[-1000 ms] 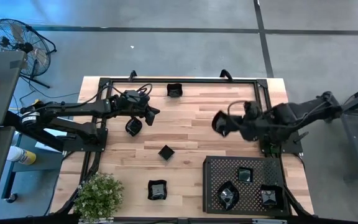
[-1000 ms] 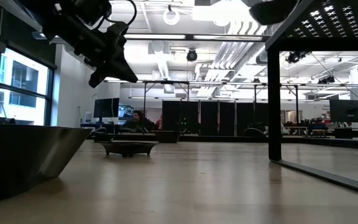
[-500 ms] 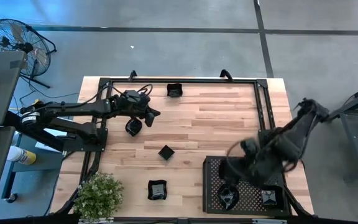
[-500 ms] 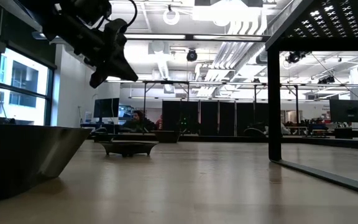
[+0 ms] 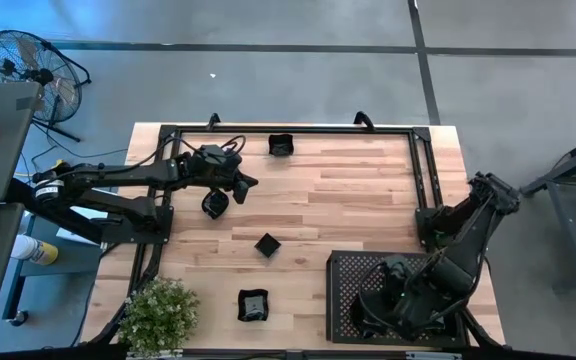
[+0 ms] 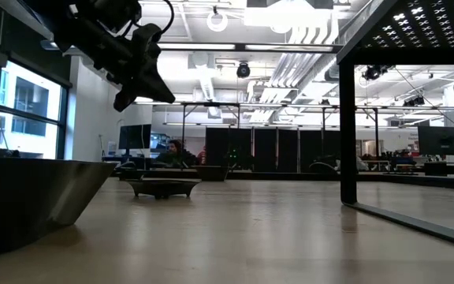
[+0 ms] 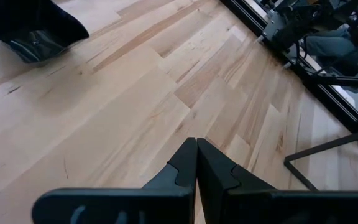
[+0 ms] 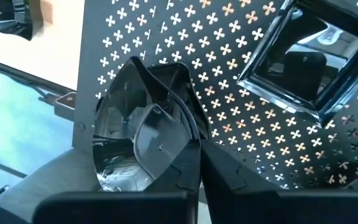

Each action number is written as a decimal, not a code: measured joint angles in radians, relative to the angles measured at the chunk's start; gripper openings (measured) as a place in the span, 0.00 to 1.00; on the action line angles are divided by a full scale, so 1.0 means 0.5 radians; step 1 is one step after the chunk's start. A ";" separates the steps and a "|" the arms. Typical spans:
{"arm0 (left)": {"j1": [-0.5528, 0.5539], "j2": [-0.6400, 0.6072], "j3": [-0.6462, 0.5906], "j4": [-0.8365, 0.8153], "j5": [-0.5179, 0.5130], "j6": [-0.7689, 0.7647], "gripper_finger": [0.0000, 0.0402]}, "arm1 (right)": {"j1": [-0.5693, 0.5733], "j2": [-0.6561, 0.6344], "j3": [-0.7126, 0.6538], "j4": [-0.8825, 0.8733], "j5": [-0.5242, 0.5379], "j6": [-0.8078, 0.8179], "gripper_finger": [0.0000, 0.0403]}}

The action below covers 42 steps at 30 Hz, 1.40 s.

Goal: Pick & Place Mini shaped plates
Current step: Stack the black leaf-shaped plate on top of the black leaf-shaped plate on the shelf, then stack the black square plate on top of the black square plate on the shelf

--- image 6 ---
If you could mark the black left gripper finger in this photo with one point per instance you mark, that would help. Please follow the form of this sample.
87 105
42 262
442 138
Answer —
148 47
132 84

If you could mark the black wavy square mini bowl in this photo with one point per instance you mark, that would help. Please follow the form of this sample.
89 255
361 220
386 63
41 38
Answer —
211 173

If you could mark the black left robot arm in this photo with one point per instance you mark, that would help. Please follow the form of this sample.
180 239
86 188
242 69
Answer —
73 27

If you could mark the black boat-shaped mini plate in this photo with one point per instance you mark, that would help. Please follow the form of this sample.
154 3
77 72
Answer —
162 185

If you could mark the black angular mini dish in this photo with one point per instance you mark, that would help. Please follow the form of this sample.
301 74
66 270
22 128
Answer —
22 197

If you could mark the overhead bar with light tubes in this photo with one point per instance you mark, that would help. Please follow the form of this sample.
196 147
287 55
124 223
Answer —
199 46

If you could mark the black monitor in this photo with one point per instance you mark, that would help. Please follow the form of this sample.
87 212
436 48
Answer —
441 140
134 137

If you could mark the person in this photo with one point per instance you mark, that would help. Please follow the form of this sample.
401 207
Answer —
176 152

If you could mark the large black-framed window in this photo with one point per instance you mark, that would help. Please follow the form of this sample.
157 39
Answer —
30 98

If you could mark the black round ceiling device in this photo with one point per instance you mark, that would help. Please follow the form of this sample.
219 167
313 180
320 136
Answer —
243 70

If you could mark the black perforated metal rack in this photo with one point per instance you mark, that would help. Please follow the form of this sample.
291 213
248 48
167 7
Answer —
348 138

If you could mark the black ceiling device cluster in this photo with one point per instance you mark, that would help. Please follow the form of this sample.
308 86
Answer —
374 73

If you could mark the black arched rail bracket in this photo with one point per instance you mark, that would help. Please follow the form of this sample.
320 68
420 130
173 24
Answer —
321 163
126 162

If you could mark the black partition wall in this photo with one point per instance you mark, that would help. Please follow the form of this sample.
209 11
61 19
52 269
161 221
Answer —
266 150

